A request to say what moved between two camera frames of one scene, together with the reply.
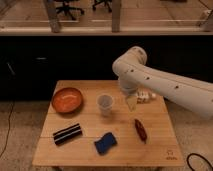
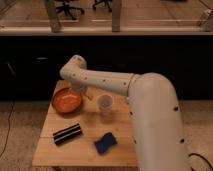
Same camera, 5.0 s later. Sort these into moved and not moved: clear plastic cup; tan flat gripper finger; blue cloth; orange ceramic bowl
Moved: tan flat gripper finger
Not moved: blue cloth; orange ceramic bowl; clear plastic cup
